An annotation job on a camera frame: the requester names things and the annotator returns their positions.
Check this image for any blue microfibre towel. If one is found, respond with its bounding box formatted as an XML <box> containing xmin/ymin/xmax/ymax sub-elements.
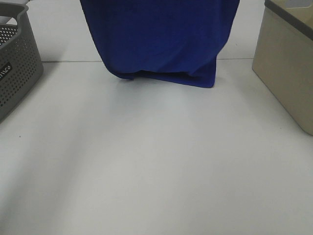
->
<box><xmin>80</xmin><ymin>0</ymin><xmax>239</xmax><ymax>88</ymax></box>

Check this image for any beige plastic storage bin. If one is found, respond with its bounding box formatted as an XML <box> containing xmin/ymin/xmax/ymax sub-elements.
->
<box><xmin>252</xmin><ymin>0</ymin><xmax>313</xmax><ymax>135</ymax></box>

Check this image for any grey perforated plastic basket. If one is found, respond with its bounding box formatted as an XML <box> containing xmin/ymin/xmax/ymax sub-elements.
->
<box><xmin>0</xmin><ymin>2</ymin><xmax>44</xmax><ymax>120</ymax></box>

